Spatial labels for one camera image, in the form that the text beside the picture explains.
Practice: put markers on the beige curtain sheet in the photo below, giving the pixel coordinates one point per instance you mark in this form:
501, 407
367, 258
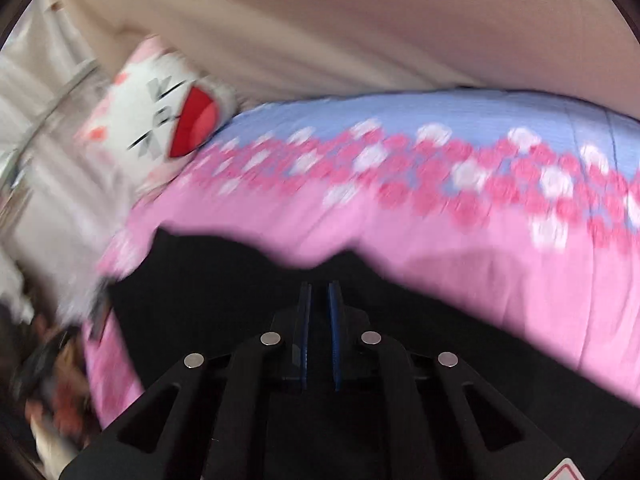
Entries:
271, 50

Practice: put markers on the silver satin curtain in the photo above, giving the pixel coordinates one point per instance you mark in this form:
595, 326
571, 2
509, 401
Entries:
59, 204

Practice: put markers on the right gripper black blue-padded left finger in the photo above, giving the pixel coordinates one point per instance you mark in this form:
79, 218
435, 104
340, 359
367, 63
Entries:
168, 431

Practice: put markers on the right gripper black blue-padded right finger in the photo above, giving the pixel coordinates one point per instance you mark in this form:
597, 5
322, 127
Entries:
443, 420

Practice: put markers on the white cat face pillow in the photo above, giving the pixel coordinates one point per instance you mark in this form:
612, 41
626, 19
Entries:
159, 110

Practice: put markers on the pink rose bedsheet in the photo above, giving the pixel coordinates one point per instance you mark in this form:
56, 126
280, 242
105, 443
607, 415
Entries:
521, 208

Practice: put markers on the black pants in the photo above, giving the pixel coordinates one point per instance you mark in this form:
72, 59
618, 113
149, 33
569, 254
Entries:
206, 294

